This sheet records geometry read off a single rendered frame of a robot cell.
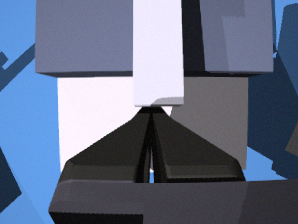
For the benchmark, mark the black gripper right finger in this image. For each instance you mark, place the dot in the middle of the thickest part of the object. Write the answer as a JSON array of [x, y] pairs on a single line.
[[181, 156]]

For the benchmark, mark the blue bench mat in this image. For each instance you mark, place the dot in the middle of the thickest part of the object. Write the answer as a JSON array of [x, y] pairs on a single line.
[[29, 125]]

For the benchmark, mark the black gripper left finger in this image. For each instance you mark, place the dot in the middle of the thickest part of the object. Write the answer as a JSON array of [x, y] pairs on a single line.
[[120, 155]]

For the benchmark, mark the white block with round holes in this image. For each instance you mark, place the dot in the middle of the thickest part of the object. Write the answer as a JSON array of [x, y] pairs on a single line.
[[292, 145]]

